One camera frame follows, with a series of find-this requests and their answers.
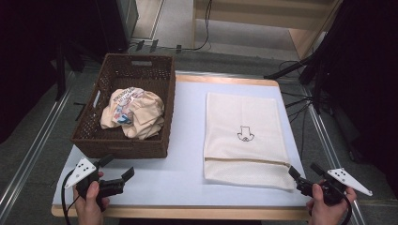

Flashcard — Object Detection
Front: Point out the cream mesh laundry bag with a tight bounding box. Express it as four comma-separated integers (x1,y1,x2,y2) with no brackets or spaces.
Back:
203,91,296,191

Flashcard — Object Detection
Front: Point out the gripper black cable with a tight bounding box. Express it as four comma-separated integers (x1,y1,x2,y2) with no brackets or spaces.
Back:
60,170,79,225
328,182,354,225

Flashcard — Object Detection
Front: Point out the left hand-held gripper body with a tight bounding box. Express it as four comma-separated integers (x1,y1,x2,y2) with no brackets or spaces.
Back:
64,157,126,201

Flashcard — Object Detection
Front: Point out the black cabinet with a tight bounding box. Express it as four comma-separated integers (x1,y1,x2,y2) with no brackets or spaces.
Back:
95,0,139,54

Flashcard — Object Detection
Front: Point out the metal floor rail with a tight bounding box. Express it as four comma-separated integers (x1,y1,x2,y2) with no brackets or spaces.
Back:
300,85,367,225
0,71,76,217

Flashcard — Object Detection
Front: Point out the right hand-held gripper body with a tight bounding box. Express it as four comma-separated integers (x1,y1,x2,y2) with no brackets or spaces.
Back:
296,168,374,206

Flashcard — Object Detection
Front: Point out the short black metal stand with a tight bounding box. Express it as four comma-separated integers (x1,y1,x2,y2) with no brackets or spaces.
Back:
54,40,87,101

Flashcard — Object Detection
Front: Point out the brown wicker basket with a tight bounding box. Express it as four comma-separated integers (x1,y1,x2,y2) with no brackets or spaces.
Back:
69,52,176,160

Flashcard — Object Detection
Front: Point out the cream printed cloth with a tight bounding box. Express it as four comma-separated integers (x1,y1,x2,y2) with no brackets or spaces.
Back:
99,86,166,141

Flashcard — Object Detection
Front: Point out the long black floor cable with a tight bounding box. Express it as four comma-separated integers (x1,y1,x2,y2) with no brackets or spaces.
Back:
156,0,214,53

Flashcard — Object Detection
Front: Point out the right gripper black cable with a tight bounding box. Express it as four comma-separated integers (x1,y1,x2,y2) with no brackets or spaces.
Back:
328,182,354,225

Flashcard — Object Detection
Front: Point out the dark curtain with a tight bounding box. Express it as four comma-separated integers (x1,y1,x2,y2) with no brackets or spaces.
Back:
0,0,101,144
313,0,398,201

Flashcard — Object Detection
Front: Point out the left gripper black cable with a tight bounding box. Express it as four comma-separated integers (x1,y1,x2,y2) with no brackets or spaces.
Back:
60,170,79,225

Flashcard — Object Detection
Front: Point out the black tripod stand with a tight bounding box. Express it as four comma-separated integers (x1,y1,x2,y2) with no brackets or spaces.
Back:
263,52,332,115

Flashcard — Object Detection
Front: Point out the light wooden shelf unit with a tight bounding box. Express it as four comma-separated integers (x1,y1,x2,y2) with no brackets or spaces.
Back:
191,0,344,60

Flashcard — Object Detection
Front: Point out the person's left hand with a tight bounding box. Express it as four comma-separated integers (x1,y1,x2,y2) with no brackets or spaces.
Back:
73,171,111,225

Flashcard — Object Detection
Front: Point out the person's right hand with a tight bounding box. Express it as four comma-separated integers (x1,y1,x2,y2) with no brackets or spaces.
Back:
306,183,358,225

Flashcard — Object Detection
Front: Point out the bundle of black floor cables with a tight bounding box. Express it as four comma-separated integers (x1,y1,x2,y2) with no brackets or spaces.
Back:
278,59,317,160

